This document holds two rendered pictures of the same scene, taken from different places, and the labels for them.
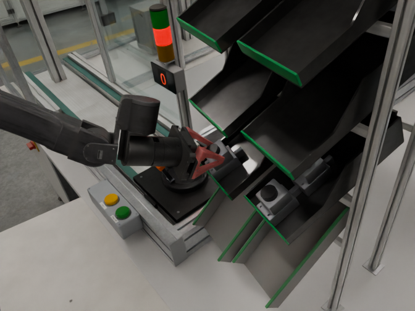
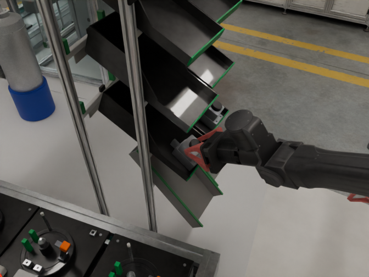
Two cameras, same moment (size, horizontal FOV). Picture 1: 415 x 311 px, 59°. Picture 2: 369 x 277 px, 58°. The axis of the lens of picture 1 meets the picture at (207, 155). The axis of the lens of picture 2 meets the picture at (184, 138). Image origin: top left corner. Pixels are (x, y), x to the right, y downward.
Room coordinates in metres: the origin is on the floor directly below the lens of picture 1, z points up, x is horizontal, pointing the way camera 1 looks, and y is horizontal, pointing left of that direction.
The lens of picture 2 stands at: (0.93, 0.44, 1.83)
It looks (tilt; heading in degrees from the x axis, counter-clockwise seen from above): 44 degrees down; 235
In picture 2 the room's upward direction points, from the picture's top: straight up
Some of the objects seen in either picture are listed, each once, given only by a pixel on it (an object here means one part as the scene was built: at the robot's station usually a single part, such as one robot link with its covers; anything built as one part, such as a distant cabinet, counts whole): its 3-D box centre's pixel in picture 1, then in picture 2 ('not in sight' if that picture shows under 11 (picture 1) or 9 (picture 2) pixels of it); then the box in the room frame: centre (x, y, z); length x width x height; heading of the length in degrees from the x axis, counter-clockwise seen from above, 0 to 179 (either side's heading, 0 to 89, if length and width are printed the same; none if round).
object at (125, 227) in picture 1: (114, 207); not in sight; (0.78, 0.30, 0.93); 0.21 x 0.07 x 0.06; 35
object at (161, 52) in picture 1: (165, 50); not in sight; (1.06, 0.09, 1.28); 0.05 x 0.05 x 0.05
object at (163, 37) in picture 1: (162, 34); not in sight; (1.06, 0.09, 1.33); 0.05 x 0.05 x 0.05
